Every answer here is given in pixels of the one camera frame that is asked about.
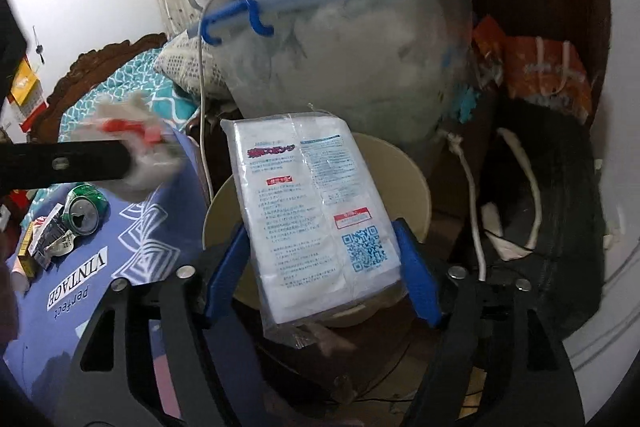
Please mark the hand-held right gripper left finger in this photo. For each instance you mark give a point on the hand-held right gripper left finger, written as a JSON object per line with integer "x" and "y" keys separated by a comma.
{"x": 226, "y": 267}

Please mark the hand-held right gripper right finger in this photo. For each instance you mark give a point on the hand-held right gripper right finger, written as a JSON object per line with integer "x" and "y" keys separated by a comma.
{"x": 416, "y": 274}

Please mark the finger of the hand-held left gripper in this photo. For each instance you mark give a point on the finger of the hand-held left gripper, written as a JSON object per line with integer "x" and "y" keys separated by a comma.
{"x": 60, "y": 164}

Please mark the crushed green can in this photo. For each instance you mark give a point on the crushed green can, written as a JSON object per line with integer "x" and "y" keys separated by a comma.
{"x": 82, "y": 217}

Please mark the white printed plastic packet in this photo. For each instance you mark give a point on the white printed plastic packet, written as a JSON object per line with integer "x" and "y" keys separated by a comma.
{"x": 300, "y": 217}

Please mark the white red wrapper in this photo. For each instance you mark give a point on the white red wrapper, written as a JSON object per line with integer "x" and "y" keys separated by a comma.
{"x": 150, "y": 167}

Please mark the yellow brown box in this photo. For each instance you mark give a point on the yellow brown box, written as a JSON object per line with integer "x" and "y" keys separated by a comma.
{"x": 27, "y": 257}

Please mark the beige round bin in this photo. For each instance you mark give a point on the beige round bin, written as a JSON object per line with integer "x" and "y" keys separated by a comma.
{"x": 400, "y": 177}

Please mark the white grey carton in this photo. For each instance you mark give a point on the white grey carton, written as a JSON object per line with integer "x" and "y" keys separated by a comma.
{"x": 47, "y": 237}

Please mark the blue printed blanket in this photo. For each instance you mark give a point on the blue printed blanket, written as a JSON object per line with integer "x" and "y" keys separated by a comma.
{"x": 150, "y": 227}

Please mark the carved wooden headboard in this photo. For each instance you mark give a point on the carved wooden headboard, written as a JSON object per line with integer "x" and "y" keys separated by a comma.
{"x": 75, "y": 72}

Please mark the teal patterned quilt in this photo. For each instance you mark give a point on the teal patterned quilt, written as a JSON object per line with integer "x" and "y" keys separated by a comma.
{"x": 150, "y": 82}

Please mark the patterned beige pillow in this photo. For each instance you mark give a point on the patterned beige pillow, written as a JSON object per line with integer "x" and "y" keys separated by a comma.
{"x": 185, "y": 62}

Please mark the clear plastic tub blue rim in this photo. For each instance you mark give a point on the clear plastic tub blue rim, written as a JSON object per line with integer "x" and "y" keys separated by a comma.
{"x": 350, "y": 57}

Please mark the orange plastic bag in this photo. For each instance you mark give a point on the orange plastic bag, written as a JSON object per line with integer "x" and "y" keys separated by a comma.
{"x": 540, "y": 67}

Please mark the wall calendar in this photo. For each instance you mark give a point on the wall calendar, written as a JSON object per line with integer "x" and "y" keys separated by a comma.
{"x": 25, "y": 92}

